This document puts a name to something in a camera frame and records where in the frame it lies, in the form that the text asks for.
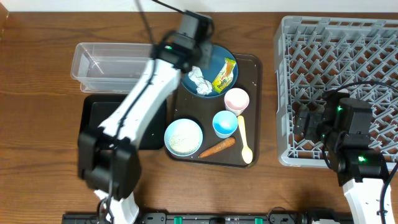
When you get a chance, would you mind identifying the white tissue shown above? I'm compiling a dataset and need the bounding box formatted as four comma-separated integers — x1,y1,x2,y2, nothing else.
188,67,213,96

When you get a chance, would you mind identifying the yellow green snack wrapper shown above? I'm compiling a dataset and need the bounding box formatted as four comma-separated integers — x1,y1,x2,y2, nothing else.
211,58,236,93

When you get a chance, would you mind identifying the pink plastic cup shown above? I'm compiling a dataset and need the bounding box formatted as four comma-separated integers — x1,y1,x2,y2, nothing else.
224,88,250,116

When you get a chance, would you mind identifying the light blue plastic cup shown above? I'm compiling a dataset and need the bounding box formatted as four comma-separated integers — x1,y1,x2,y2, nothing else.
212,110,238,139

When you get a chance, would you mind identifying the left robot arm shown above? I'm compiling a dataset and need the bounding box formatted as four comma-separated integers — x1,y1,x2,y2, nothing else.
78,11,215,223

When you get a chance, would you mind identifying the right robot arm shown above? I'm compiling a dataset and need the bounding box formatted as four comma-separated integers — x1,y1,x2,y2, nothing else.
294,91,396,223

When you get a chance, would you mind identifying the grey dishwasher rack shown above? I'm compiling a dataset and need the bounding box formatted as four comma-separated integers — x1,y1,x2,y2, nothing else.
274,16,397,168

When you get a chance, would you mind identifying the dark blue plate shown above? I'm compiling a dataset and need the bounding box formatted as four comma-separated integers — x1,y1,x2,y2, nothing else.
181,45,239,98

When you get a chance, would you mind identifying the cream plastic spoon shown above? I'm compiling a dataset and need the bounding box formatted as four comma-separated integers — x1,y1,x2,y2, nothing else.
237,115,253,164

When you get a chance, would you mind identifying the orange carrot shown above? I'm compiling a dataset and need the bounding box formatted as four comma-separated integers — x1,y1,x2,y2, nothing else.
198,137,236,158

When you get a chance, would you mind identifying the dark brown serving tray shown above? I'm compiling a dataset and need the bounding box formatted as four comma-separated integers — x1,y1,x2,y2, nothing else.
166,54,262,168

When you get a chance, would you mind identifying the light blue rice bowl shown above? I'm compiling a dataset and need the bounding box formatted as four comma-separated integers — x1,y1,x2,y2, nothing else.
164,119,203,157

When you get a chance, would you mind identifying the clear plastic bin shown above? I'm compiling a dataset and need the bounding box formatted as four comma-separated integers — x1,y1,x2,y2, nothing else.
70,42,152,94

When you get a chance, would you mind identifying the black plastic bin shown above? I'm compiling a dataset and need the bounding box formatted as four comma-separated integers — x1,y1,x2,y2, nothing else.
79,94,167,150

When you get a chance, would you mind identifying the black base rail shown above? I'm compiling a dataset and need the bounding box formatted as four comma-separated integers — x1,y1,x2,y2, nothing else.
61,212,352,224

